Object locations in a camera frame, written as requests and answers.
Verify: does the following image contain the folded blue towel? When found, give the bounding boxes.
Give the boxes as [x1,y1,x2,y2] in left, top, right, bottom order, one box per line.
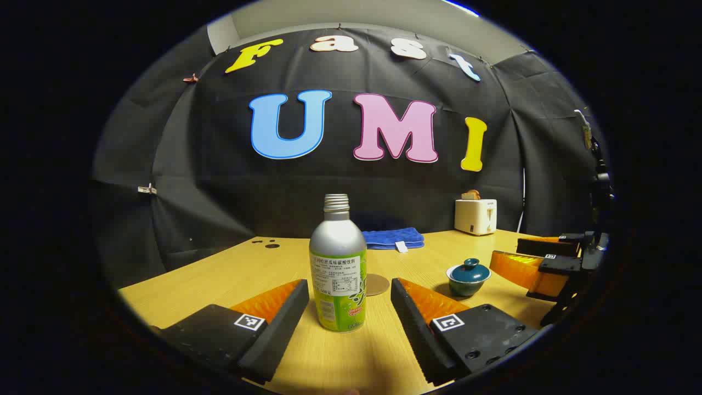
[361,227,426,253]

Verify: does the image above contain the round brown coaster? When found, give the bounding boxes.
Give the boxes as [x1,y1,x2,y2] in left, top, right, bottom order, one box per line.
[365,273,390,297]

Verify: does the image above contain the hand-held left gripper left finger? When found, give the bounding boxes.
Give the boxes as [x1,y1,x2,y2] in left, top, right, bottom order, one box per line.
[148,279,310,385]

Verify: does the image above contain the silver green water bottle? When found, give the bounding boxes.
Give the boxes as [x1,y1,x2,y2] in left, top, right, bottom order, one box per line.
[309,193,368,334]

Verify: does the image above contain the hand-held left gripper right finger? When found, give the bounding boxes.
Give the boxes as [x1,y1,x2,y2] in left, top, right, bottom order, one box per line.
[390,277,541,387]

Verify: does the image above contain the white toaster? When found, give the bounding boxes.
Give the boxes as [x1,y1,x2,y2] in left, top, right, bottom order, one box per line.
[454,199,498,236]

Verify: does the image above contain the white cable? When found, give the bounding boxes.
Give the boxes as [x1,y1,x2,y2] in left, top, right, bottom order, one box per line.
[519,166,528,232]

